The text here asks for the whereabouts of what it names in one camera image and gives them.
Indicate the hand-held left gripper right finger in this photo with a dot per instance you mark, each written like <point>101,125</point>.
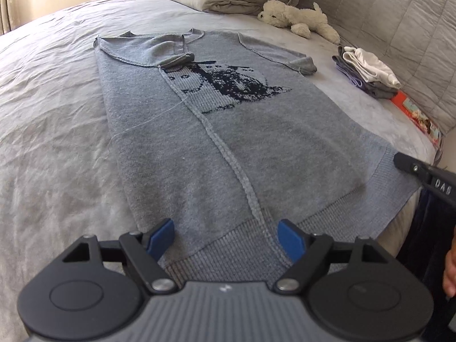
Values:
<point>290,238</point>

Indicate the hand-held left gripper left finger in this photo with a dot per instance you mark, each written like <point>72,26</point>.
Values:
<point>162,237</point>

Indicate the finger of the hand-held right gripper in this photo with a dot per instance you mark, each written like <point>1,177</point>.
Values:
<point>411,167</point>

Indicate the grey knitted sweater with print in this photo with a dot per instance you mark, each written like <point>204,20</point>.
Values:
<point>278,142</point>

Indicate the pile of folded clothes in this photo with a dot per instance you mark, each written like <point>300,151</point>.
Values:
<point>379,91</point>

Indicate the person's right hand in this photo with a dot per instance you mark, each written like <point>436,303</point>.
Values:
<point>451,270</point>

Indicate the orange picture book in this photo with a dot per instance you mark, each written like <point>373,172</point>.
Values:
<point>413,112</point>

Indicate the person's dark blue clothing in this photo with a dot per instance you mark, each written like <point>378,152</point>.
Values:
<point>424,242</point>

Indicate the white folded garment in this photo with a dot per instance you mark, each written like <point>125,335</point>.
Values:
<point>374,66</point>

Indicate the purple folded garment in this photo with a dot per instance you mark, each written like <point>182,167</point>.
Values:
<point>351,76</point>

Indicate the grey quilted headboard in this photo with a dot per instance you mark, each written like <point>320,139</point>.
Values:
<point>392,14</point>

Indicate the bed with grey sheet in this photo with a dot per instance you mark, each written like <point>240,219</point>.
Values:
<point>53,114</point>

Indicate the white plush toy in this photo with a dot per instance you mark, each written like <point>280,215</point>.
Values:
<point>302,16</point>

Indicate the grey curtain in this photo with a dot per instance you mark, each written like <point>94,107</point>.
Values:
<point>4,14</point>

